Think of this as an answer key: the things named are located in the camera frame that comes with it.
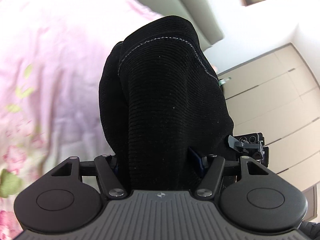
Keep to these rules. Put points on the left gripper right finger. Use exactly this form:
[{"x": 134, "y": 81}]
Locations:
[{"x": 255, "y": 179}]

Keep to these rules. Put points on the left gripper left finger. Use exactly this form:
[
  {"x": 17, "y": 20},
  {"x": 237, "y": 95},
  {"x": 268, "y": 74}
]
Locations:
[{"x": 99, "y": 168}]

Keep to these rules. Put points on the black pants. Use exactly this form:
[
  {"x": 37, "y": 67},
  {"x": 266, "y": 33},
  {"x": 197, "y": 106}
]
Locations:
[{"x": 160, "y": 104}]

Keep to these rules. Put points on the green plastic bottle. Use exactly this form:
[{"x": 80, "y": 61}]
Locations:
[{"x": 224, "y": 80}]

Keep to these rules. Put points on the pink floral bed sheet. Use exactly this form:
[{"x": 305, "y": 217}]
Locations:
[{"x": 52, "y": 56}]

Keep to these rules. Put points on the grey upholstered headboard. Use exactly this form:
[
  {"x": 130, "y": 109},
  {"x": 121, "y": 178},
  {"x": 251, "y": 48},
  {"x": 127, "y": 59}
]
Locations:
[{"x": 198, "y": 12}]

